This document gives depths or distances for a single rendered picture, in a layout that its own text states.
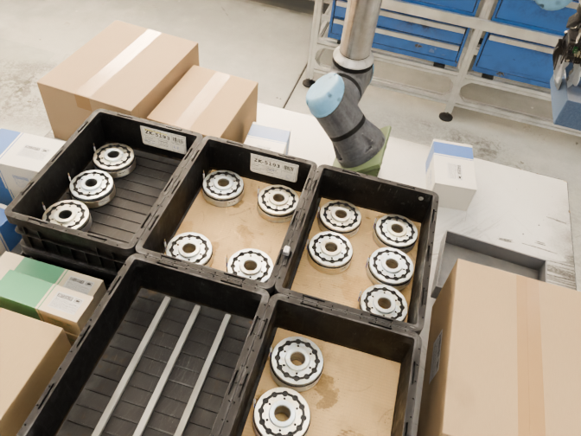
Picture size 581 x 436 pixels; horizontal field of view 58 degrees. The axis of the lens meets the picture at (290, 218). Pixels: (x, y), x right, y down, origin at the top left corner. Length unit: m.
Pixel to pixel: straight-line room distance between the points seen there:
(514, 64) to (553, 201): 1.37
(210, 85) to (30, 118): 1.59
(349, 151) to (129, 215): 0.61
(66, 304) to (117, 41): 0.95
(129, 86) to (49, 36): 2.19
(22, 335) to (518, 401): 0.91
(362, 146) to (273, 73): 1.90
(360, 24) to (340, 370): 0.85
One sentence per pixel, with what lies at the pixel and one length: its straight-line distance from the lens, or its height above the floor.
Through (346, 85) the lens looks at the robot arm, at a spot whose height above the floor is 0.99.
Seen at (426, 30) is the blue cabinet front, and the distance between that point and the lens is 2.97.
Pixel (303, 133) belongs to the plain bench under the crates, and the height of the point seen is 0.70.
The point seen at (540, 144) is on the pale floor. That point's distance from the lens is 3.29.
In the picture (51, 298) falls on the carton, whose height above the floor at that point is 0.88.
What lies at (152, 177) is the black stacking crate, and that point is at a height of 0.83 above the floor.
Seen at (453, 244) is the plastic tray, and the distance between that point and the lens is 1.52.
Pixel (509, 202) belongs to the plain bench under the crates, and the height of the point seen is 0.70.
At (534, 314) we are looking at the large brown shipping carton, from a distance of 1.21.
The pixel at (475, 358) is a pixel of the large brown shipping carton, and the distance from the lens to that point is 1.09.
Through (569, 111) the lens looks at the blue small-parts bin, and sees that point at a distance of 1.40.
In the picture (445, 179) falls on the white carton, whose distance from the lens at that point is 1.56.
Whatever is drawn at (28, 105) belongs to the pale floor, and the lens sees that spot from 3.19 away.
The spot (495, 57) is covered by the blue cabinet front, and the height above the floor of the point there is 0.42.
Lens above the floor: 1.79
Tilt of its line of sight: 48 degrees down
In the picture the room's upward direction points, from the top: 7 degrees clockwise
